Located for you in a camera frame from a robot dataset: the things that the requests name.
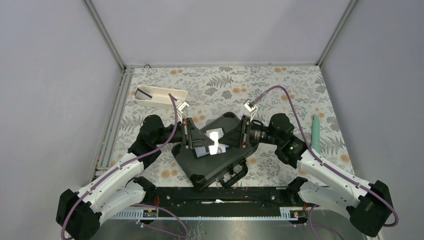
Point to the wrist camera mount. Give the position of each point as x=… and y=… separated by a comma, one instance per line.
x=251, y=108
x=181, y=108

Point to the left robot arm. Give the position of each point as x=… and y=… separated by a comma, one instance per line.
x=81, y=213

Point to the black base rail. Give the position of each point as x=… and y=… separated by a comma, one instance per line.
x=234, y=202

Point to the white plastic tray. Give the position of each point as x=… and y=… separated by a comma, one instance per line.
x=160, y=97

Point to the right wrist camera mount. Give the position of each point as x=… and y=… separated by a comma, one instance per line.
x=251, y=108

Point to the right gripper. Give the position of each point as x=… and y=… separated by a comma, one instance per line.
x=238, y=135

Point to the mint green tube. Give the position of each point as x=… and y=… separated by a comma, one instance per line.
x=315, y=135

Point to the dark grey hard case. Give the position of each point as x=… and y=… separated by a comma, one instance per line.
x=202, y=171

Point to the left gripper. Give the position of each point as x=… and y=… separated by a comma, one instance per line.
x=187, y=135

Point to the floral tablecloth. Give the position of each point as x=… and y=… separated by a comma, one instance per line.
x=298, y=91

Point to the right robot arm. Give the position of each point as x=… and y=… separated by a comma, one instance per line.
x=367, y=205

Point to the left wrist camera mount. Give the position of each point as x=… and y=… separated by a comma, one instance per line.
x=181, y=108

